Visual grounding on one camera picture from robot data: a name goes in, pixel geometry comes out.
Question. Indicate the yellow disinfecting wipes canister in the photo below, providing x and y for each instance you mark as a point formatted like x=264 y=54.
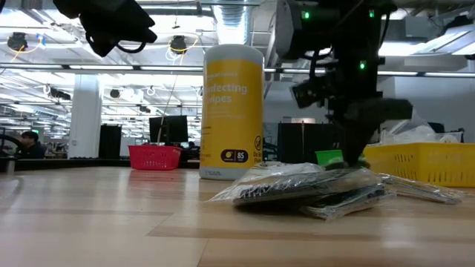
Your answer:
x=232 y=122

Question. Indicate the yellow plastic basket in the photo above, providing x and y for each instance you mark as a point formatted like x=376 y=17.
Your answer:
x=426 y=163

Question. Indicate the black aluminium table frame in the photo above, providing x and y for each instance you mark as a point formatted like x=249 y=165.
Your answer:
x=74 y=165

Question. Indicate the person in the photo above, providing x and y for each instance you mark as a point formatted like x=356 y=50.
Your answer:
x=33 y=150
x=192 y=148

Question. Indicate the black monitor back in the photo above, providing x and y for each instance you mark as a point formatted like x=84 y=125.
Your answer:
x=174 y=128

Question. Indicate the black ceiling device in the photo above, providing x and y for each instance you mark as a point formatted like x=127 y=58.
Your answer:
x=178 y=44
x=17 y=41

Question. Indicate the red plastic basket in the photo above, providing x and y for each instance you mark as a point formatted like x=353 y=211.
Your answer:
x=154 y=157

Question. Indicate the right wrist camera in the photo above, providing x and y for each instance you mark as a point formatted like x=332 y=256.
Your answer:
x=311 y=92

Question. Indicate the white pillar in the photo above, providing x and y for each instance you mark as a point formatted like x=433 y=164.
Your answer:
x=85 y=118

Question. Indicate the black partition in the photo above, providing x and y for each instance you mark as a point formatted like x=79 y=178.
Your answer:
x=297 y=142

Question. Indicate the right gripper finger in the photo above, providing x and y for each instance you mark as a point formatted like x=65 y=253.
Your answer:
x=356 y=133

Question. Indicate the round ribbed ceiling duct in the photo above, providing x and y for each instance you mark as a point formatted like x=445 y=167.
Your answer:
x=232 y=26

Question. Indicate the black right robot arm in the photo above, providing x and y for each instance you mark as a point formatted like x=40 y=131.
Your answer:
x=352 y=37

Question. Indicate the small clear plastic packet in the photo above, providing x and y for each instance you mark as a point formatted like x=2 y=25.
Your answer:
x=426 y=191

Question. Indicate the green plastic basket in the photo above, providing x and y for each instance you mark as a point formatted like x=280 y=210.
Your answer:
x=328 y=156

